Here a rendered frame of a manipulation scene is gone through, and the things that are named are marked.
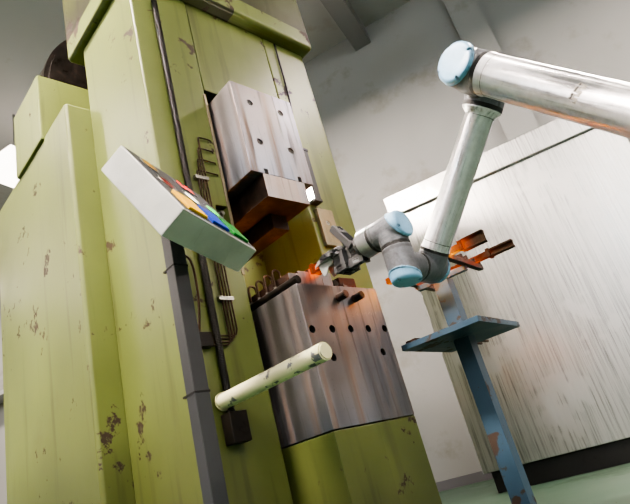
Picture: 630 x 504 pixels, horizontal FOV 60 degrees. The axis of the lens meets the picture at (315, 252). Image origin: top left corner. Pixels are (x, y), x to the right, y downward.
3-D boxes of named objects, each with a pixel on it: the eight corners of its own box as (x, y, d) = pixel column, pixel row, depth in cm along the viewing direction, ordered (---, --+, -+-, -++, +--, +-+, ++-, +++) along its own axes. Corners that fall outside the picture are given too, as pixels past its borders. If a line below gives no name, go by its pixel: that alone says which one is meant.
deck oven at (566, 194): (744, 417, 397) (608, 165, 480) (799, 424, 285) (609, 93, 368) (514, 474, 457) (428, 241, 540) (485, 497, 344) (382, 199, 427)
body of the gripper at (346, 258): (332, 275, 174) (359, 259, 166) (326, 250, 177) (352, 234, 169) (349, 276, 179) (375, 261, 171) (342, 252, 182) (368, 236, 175)
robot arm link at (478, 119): (489, 68, 166) (420, 277, 177) (468, 54, 157) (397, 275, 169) (524, 71, 158) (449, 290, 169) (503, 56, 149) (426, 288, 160)
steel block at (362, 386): (414, 414, 177) (375, 288, 194) (333, 429, 151) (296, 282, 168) (304, 451, 212) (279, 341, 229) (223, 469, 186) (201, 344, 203)
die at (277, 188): (310, 204, 201) (304, 182, 205) (268, 195, 187) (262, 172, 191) (245, 254, 227) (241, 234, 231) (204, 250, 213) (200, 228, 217)
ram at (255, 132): (329, 189, 214) (305, 108, 229) (251, 169, 188) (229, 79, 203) (266, 238, 240) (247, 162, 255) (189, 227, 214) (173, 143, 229)
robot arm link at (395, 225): (400, 234, 155) (390, 204, 158) (368, 253, 163) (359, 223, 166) (419, 238, 161) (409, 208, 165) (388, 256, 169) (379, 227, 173)
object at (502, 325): (520, 326, 207) (518, 321, 208) (479, 320, 176) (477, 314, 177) (451, 352, 222) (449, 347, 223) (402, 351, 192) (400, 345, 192)
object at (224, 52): (284, 117, 241) (261, 37, 259) (204, 89, 213) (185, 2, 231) (229, 170, 268) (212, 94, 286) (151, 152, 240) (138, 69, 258)
